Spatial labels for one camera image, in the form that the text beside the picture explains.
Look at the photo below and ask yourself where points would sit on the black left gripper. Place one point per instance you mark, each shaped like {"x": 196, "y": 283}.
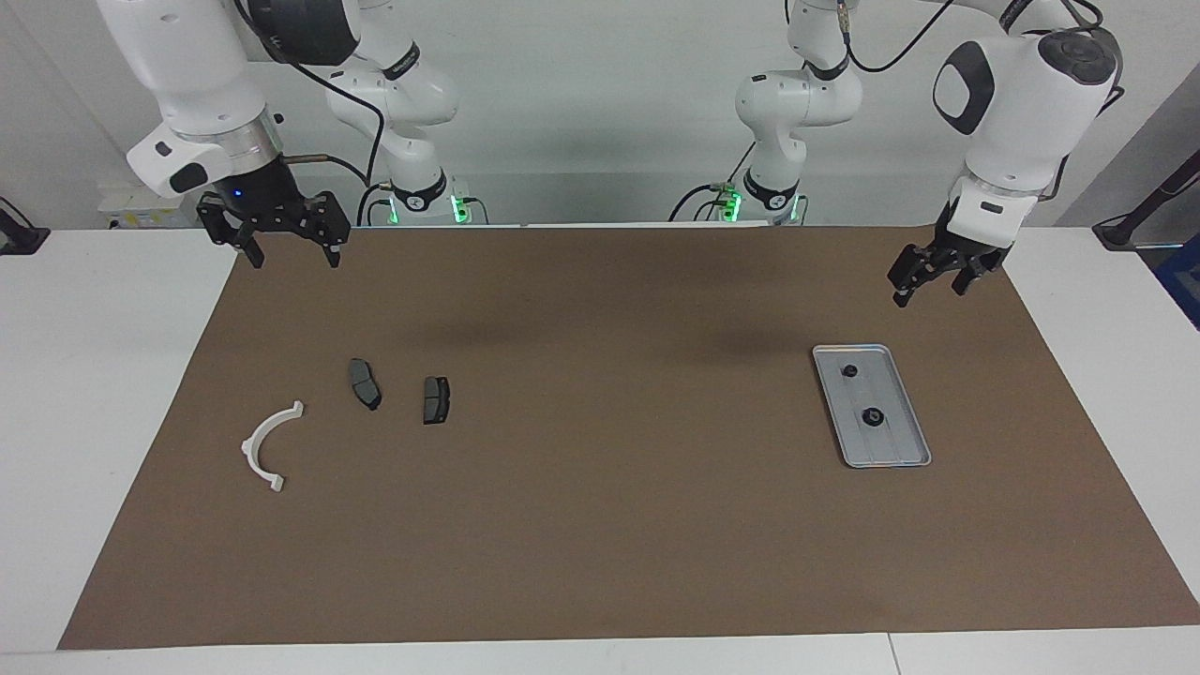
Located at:
{"x": 942, "y": 255}

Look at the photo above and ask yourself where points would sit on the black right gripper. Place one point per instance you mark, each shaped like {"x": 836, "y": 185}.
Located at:
{"x": 272, "y": 208}

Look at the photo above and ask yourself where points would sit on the large black bearing gear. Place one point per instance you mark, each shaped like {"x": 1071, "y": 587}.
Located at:
{"x": 866, "y": 412}

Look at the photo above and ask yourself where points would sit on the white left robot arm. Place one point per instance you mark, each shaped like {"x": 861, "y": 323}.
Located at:
{"x": 1022, "y": 103}

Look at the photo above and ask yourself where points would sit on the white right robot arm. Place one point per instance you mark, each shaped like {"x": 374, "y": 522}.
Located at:
{"x": 187, "y": 66}

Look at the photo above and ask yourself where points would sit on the silver metal tray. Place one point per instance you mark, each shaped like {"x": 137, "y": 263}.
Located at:
{"x": 891, "y": 445}

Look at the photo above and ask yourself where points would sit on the grey curved brake pad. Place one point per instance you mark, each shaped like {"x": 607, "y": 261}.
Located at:
{"x": 365, "y": 384}

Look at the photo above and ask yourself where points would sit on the white power box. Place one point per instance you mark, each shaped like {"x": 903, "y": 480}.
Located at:
{"x": 117, "y": 214}

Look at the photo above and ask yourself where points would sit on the dark rectangular brake pad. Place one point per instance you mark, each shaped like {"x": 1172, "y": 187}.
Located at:
{"x": 436, "y": 400}

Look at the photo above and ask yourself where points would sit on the black slanted stand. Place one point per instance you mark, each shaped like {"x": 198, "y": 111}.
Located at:
{"x": 1148, "y": 202}

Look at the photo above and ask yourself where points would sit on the blue box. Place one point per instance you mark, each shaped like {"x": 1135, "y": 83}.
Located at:
{"x": 1183, "y": 281}

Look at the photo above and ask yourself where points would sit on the black stand foot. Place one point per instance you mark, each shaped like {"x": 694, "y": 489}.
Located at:
{"x": 19, "y": 239}

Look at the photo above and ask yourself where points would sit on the brown table mat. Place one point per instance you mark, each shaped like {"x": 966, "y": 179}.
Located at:
{"x": 609, "y": 525}

